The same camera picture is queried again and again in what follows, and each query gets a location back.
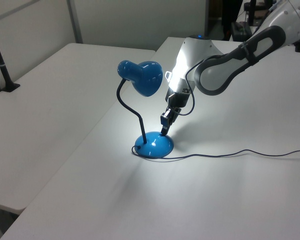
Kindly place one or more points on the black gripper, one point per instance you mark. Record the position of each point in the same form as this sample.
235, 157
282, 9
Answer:
178, 100

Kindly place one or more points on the blue desk lamp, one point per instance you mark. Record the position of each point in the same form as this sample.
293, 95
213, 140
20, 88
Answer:
150, 77

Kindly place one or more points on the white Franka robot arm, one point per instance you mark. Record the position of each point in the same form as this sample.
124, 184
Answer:
240, 57

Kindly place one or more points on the black equipment case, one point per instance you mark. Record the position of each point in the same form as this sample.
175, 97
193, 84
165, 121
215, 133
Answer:
241, 31

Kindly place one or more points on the black clamped mounting pole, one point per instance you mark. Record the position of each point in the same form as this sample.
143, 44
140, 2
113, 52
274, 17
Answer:
1, 65

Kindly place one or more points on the grey partition post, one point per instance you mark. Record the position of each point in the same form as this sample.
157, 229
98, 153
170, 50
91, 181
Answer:
75, 22

